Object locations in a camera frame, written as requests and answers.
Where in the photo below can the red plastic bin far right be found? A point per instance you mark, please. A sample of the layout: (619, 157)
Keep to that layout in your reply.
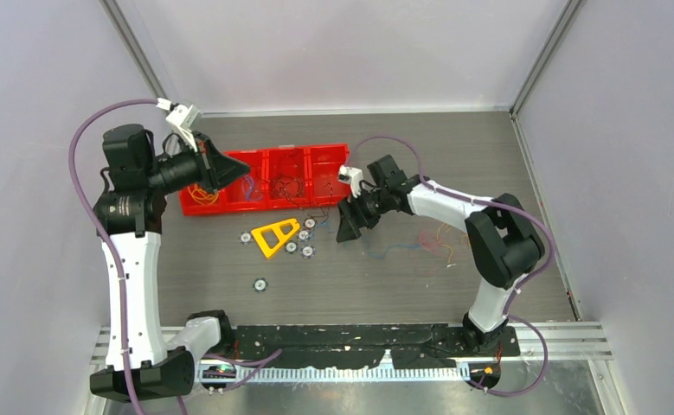
(324, 163)

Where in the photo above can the green 50 poker chip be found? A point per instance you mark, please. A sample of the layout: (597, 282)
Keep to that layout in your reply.
(291, 247)

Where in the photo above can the red plastic bin far left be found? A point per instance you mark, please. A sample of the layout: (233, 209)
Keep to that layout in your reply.
(195, 201)

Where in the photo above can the red plastic bin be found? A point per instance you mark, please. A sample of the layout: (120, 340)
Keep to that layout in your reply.
(195, 201)
(248, 193)
(324, 163)
(288, 183)

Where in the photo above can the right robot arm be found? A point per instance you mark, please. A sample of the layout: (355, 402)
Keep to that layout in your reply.
(505, 245)

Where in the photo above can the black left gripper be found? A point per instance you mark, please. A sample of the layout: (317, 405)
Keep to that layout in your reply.
(218, 169)

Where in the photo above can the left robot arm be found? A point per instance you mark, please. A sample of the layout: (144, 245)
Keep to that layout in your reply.
(140, 363)

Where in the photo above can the white slotted cable duct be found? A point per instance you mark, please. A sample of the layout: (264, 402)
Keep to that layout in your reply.
(229, 374)

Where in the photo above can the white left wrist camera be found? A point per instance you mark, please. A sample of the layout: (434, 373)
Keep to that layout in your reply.
(181, 118)

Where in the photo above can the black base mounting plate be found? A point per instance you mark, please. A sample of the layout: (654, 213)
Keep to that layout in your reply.
(410, 346)

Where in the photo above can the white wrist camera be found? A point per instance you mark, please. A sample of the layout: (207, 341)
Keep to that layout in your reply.
(181, 118)
(352, 177)

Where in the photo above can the black 100 poker chip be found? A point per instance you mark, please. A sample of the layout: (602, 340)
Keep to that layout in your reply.
(310, 223)

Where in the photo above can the yellow plastic triangle frame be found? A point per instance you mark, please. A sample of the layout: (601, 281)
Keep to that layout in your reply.
(272, 237)

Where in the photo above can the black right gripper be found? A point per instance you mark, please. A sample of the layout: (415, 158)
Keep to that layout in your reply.
(351, 225)

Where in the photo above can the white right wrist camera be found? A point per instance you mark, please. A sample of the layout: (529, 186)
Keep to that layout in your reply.
(352, 177)

